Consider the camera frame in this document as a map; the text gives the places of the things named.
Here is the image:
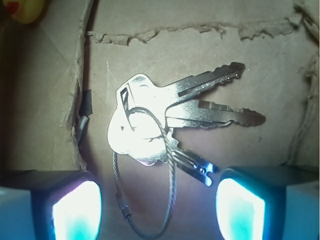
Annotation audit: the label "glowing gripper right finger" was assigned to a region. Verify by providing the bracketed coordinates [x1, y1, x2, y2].
[215, 165, 320, 240]

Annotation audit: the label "brown paper bag bin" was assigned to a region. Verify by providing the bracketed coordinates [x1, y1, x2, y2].
[0, 0, 320, 240]

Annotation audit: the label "yellow rubber duck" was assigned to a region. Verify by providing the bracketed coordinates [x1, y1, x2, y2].
[1, 0, 51, 25]

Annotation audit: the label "silver keys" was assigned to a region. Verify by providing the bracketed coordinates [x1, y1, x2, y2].
[107, 62, 266, 240]

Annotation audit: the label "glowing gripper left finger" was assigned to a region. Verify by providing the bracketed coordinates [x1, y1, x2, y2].
[0, 170, 102, 240]

